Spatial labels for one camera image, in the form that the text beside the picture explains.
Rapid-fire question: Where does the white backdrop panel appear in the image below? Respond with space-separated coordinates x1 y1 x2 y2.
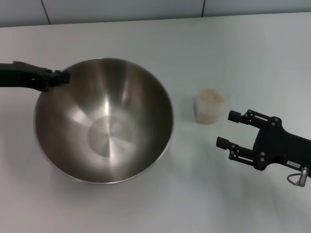
201 0 311 18
0 0 51 28
41 0 204 25

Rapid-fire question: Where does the stainless steel mixing bowl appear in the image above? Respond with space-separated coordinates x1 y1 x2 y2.
33 57 174 185

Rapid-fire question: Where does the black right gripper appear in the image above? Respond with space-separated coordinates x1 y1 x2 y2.
215 108 311 172

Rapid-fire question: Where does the clear plastic cup of rice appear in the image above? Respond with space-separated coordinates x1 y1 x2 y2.
193 84 230 126

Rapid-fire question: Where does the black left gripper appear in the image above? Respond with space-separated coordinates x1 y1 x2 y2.
0 61 70 93

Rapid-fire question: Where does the thin gripper signal cable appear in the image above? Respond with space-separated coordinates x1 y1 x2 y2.
286 166 311 188

